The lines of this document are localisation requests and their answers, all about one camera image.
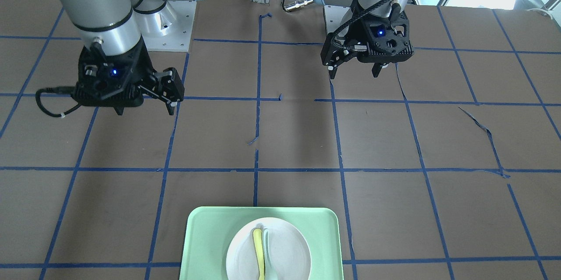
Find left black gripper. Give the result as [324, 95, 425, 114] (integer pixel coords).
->
[320, 9, 415, 80]

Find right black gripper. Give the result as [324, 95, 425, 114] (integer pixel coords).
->
[72, 39, 185, 116]

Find yellow plastic fork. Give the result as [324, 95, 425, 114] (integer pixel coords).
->
[252, 228, 265, 280]

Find white round plate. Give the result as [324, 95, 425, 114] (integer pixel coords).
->
[226, 217, 311, 280]

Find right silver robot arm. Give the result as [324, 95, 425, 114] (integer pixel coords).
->
[35, 0, 201, 118]

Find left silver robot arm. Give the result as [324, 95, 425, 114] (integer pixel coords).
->
[314, 0, 414, 79]

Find light green tray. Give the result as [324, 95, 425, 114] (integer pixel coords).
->
[180, 206, 344, 280]

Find light green plastic spoon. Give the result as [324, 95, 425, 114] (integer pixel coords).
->
[261, 229, 279, 280]

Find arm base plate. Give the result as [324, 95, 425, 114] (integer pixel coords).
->
[134, 1, 198, 52]
[324, 6, 367, 45]

